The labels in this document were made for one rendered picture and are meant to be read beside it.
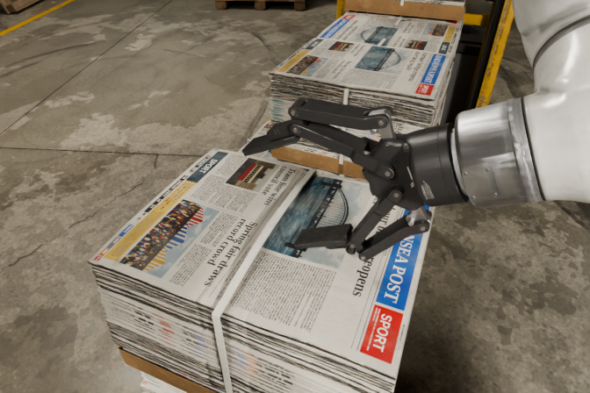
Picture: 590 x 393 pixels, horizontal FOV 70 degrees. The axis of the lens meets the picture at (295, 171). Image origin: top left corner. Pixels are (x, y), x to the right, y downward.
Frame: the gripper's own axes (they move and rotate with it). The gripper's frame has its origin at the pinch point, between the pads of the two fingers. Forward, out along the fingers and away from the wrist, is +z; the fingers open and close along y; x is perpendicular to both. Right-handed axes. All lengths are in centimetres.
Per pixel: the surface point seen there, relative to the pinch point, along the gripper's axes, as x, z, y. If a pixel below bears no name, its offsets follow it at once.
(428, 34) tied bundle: 91, -2, 9
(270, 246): -1.9, 4.1, 5.9
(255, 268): -5.9, 4.1, 5.9
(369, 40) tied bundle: 80, 11, 2
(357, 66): 58, 8, 3
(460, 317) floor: 84, 17, 118
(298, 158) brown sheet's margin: 46, 27, 17
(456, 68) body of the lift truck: 174, 7, 48
